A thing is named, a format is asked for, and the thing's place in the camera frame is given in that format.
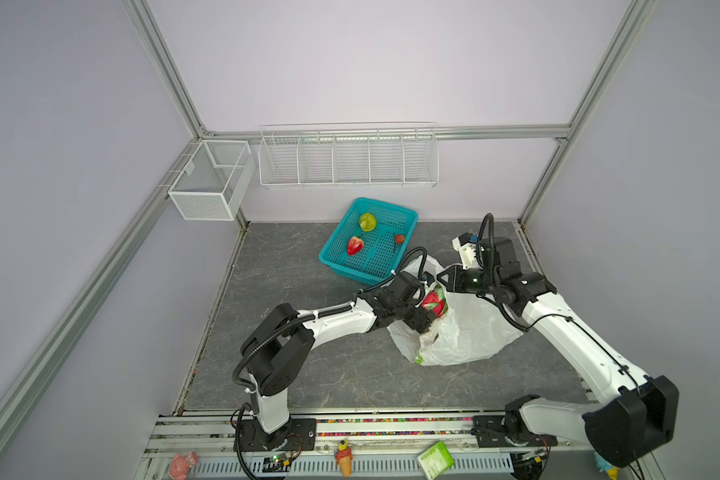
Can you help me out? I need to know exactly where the toy ice cream cone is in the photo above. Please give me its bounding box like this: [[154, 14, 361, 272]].
[[335, 439, 353, 477]]

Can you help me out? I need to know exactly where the pink toy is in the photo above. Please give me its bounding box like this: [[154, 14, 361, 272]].
[[168, 451, 199, 480]]

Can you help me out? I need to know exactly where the blue toy ice cream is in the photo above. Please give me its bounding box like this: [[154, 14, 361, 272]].
[[595, 455, 619, 480]]

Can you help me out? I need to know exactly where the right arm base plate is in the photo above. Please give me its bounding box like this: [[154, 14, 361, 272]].
[[470, 413, 558, 448]]

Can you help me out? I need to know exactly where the teal plastic basket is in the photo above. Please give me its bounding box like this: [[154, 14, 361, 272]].
[[318, 197, 419, 285]]

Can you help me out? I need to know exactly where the white plastic bag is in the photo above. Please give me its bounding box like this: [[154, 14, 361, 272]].
[[387, 282, 523, 367]]

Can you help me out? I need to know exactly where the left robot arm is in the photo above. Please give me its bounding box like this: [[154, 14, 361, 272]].
[[233, 247, 436, 435]]

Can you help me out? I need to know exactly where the fake red peach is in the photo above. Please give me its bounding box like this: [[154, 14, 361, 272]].
[[346, 236, 364, 256]]

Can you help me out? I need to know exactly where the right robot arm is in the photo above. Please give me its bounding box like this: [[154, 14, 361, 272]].
[[437, 214, 679, 467]]

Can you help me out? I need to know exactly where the green white box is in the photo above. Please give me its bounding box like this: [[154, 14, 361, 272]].
[[416, 441, 455, 480]]

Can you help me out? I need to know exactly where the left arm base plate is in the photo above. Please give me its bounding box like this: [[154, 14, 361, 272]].
[[235, 417, 317, 452]]

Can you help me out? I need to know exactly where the fake green fruit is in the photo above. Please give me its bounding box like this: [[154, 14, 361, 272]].
[[358, 212, 377, 232]]

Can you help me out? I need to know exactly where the white wire shelf rack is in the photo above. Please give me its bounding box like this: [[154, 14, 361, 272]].
[[258, 122, 440, 188]]

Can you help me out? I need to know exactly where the fake red dragon fruit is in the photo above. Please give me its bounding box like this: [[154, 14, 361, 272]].
[[421, 288, 448, 318]]

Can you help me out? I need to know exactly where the white mesh wall basket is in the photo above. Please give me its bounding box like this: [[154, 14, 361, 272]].
[[168, 140, 256, 221]]

